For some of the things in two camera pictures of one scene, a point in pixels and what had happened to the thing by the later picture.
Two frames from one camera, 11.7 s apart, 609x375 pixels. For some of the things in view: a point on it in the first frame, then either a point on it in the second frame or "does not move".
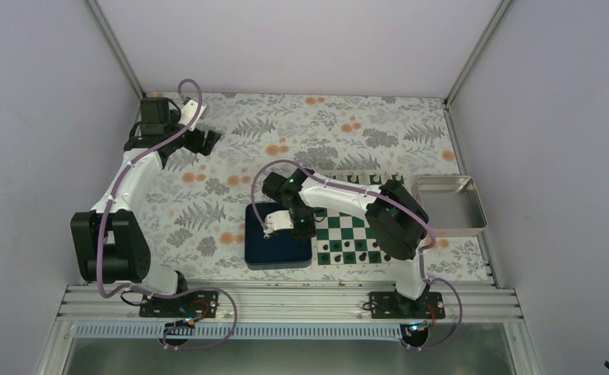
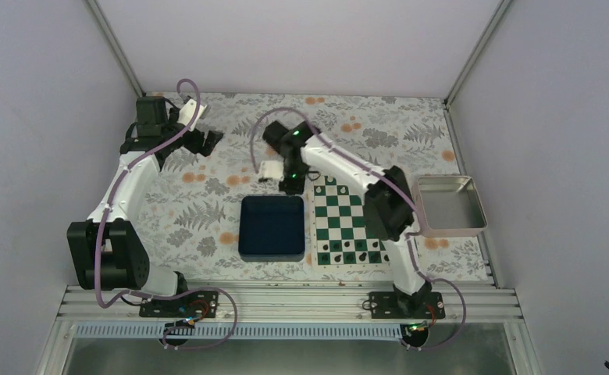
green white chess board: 341,241 does not move
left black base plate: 204,304 does not move
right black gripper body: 308,224 to 300,170
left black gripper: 194,145 does not move
